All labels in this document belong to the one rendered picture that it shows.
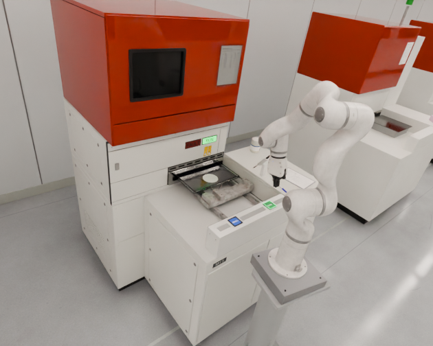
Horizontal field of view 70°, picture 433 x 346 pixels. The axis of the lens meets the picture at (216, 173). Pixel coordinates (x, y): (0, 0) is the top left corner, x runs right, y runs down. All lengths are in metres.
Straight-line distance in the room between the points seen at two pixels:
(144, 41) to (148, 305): 1.71
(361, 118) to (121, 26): 1.00
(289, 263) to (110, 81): 1.14
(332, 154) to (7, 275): 2.36
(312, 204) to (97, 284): 1.75
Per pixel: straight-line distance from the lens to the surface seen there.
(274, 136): 1.45
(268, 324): 1.84
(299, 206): 1.28
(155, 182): 1.93
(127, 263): 2.26
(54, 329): 2.41
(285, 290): 1.47
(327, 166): 1.24
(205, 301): 1.82
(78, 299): 2.50
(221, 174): 2.05
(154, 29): 1.53
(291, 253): 1.47
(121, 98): 1.53
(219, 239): 1.49
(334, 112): 1.13
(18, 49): 2.96
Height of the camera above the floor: 1.99
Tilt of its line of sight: 32 degrees down
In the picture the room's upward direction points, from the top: 8 degrees clockwise
